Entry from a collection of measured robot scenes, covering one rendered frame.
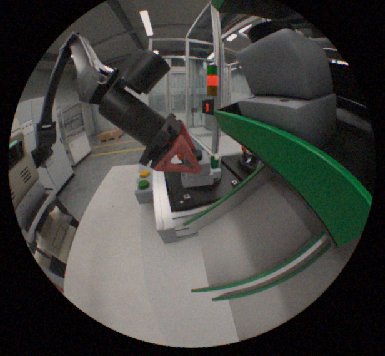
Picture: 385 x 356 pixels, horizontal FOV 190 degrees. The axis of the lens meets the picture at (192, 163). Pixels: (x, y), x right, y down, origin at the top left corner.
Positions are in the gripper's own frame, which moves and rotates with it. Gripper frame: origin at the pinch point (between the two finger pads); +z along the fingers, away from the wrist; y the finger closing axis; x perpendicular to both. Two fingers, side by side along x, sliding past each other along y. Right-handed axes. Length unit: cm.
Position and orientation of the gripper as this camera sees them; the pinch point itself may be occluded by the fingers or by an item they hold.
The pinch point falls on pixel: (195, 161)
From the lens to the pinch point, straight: 21.8
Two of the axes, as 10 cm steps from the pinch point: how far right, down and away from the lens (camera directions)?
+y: -0.6, -6.2, 7.8
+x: -6.9, 5.9, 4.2
